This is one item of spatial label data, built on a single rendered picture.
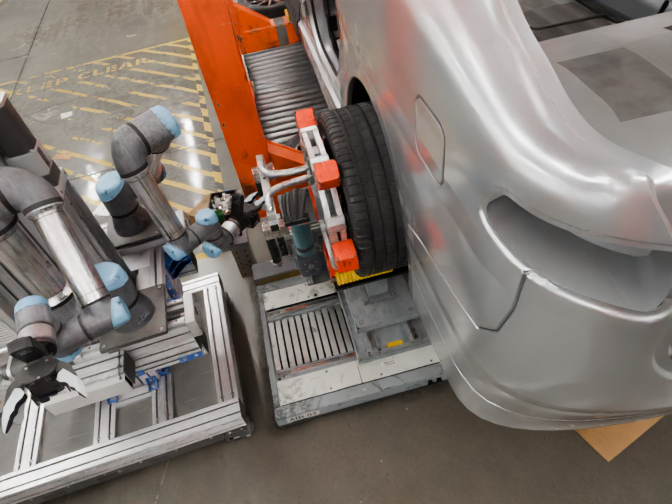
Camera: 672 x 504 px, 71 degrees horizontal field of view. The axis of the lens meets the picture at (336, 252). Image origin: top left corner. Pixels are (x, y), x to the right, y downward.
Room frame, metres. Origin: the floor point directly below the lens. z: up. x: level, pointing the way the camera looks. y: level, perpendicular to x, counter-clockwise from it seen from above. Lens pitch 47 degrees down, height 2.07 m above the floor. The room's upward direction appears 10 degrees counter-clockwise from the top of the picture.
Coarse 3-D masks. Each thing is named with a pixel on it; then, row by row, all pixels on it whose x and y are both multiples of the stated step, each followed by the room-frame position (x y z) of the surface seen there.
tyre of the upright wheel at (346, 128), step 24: (336, 120) 1.46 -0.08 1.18; (360, 120) 1.43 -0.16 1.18; (336, 144) 1.35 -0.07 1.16; (360, 144) 1.33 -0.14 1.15; (384, 144) 1.32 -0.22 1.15; (360, 168) 1.25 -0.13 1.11; (384, 168) 1.25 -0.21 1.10; (360, 192) 1.20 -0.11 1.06; (384, 192) 1.19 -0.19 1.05; (360, 216) 1.15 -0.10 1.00; (384, 216) 1.15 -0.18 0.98; (360, 240) 1.12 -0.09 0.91; (384, 240) 1.13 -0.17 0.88; (360, 264) 1.13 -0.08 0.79; (384, 264) 1.15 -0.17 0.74
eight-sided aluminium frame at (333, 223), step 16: (304, 128) 1.54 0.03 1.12; (304, 144) 1.48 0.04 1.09; (320, 144) 1.42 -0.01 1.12; (304, 160) 1.68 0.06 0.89; (320, 160) 1.33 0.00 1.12; (320, 192) 1.25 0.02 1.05; (336, 192) 1.25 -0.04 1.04; (336, 208) 1.21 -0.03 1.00; (320, 224) 1.54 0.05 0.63; (336, 224) 1.17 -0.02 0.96; (336, 240) 1.44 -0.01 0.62
